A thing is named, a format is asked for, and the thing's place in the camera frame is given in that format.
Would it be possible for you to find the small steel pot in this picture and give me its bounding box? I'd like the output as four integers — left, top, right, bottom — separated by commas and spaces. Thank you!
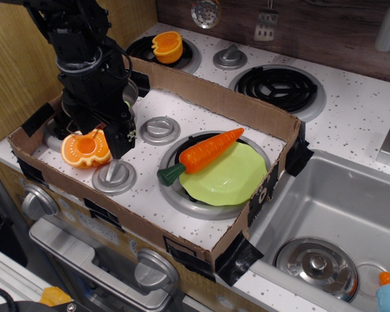
122, 79, 138, 118

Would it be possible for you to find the cardboard fence with black tape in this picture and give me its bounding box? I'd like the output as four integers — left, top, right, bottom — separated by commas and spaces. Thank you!
6, 55, 315, 287

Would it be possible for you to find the steel pot lid in sink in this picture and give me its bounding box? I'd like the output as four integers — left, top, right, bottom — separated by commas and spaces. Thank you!
273, 237, 359, 302

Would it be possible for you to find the silver stove knob centre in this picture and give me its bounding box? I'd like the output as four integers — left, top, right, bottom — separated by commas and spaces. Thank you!
140, 116, 181, 146

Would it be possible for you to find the orange toy carrot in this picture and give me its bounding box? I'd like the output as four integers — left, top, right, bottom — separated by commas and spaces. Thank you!
157, 128, 244, 187

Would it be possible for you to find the blue and orange toy bottle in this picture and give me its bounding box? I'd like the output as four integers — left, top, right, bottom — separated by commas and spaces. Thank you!
376, 272, 390, 312

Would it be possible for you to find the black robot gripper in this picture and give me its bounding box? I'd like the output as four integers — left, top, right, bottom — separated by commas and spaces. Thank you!
48, 27, 137, 159

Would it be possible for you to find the black coil burner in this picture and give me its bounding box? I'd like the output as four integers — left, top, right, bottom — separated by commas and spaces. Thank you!
229, 65, 326, 122
126, 36, 202, 74

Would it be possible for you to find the orange toy half on burner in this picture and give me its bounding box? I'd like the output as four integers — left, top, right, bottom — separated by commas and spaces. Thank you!
151, 31, 183, 64

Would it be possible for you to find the silver oven knob right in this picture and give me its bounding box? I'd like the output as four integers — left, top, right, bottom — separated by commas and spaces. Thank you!
134, 248, 179, 292

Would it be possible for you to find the orange toy half near front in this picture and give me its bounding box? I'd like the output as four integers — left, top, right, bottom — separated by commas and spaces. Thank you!
60, 129, 112, 169

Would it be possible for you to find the hanging metal slotted spatula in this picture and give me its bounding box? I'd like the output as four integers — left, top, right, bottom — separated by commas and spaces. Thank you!
253, 1, 278, 42

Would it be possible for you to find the silver oven knob left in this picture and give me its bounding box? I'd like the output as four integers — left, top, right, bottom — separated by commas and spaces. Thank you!
21, 183, 60, 220

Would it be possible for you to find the black coil burner right rear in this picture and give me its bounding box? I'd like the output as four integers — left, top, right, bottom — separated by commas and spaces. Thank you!
229, 65, 326, 122

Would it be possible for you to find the burner under steel pot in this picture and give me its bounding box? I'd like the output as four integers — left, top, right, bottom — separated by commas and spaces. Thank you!
43, 111, 72, 153

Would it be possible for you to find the silver oven door handle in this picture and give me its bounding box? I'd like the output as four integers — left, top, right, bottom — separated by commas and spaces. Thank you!
29, 218, 174, 311

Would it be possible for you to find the grey toy sink basin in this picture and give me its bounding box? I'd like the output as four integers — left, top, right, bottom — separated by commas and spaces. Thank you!
249, 150, 390, 311

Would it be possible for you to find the hanging metal strainer ladle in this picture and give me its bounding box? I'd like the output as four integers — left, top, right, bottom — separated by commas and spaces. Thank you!
191, 0, 221, 29

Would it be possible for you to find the light green plastic plate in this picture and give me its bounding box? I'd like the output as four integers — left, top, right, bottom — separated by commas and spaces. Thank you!
179, 142, 267, 206

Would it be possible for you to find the black coil burner left rear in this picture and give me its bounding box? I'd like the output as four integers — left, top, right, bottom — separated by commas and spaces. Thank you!
126, 36, 202, 74

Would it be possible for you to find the black cable bottom left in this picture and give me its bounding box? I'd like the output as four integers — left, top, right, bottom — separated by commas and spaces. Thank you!
0, 285, 17, 312

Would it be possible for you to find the silver stove knob front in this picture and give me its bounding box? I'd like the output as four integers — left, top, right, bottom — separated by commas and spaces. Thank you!
92, 159, 137, 196

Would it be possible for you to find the silver stove knob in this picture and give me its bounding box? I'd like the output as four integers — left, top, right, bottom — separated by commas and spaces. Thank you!
140, 116, 181, 146
213, 44, 248, 70
92, 159, 137, 196

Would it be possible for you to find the silver oven knob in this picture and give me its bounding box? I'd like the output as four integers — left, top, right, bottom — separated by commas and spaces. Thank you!
21, 183, 60, 220
134, 248, 179, 292

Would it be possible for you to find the yellow sponge piece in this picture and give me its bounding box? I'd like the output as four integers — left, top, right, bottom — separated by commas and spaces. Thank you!
39, 287, 72, 307

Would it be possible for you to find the silver stove knob rear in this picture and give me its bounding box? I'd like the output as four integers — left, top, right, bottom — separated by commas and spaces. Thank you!
213, 44, 248, 70

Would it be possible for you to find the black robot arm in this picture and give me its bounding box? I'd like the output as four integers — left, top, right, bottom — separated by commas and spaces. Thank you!
23, 1, 136, 159

